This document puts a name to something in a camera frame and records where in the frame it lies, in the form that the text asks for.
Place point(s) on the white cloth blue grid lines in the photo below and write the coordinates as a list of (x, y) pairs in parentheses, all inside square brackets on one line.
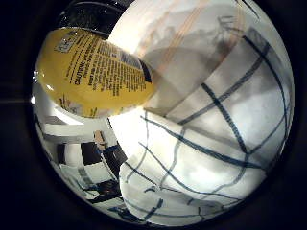
[(224, 134)]

